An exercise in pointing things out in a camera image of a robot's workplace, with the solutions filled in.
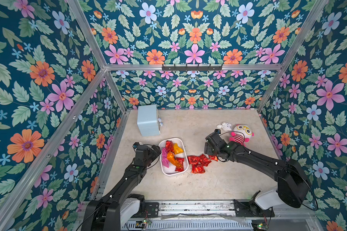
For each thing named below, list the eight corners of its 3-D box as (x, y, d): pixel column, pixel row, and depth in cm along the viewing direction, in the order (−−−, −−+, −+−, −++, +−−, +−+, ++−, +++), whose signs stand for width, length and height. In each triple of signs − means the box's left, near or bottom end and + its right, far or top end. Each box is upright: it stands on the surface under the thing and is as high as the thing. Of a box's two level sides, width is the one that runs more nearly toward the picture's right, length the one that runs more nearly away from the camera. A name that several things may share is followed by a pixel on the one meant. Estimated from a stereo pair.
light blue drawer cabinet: (140, 136, 105) (134, 122, 92) (147, 108, 124) (142, 93, 111) (160, 136, 105) (157, 122, 92) (164, 108, 124) (162, 93, 111)
